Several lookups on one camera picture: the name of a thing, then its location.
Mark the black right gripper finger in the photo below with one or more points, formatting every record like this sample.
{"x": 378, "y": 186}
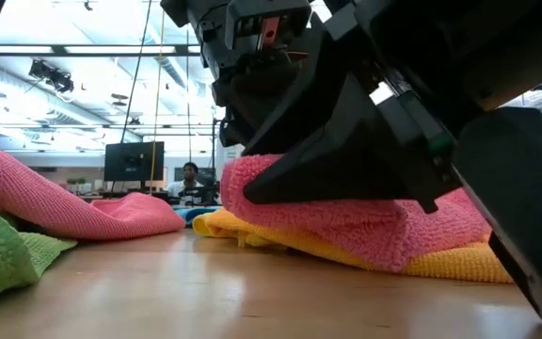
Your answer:
{"x": 346, "y": 165}
{"x": 530, "y": 198}

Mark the orange microfiber towel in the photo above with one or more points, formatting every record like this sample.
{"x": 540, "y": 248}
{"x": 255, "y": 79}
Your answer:
{"x": 464, "y": 268}

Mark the blue microfiber towel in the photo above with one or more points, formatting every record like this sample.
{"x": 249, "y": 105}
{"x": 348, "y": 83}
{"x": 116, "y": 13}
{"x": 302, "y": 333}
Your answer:
{"x": 191, "y": 214}

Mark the person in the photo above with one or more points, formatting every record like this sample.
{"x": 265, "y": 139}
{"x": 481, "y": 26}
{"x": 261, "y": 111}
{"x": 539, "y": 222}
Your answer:
{"x": 188, "y": 186}

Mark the black computer monitor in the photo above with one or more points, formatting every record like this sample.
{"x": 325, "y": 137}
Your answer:
{"x": 134, "y": 162}

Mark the black overhead camera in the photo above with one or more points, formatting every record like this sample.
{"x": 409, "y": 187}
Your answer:
{"x": 54, "y": 77}

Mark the black overhead frame beam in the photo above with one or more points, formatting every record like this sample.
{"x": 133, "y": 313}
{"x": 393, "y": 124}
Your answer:
{"x": 57, "y": 49}

